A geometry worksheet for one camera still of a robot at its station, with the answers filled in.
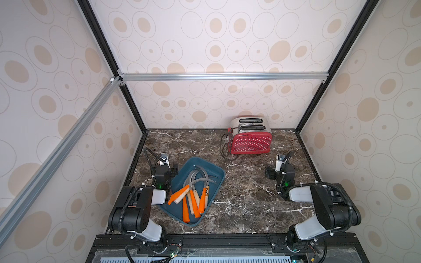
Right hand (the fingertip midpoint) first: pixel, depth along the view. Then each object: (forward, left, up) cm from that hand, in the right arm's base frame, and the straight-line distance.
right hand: (283, 165), depth 94 cm
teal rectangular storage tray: (-17, +50, -1) cm, 53 cm away
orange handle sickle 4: (-27, +44, +1) cm, 52 cm away
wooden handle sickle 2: (-19, +52, 0) cm, 55 cm away
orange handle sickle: (-22, +58, +2) cm, 62 cm away
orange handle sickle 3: (-26, +47, -1) cm, 54 cm away
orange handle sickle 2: (-29, +52, -3) cm, 60 cm away
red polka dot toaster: (+12, +19, +12) cm, 26 cm away
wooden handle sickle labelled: (-18, +43, -3) cm, 47 cm away
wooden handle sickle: (-22, +55, +1) cm, 59 cm away
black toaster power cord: (+11, +32, +9) cm, 35 cm away
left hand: (-3, +65, +6) cm, 66 cm away
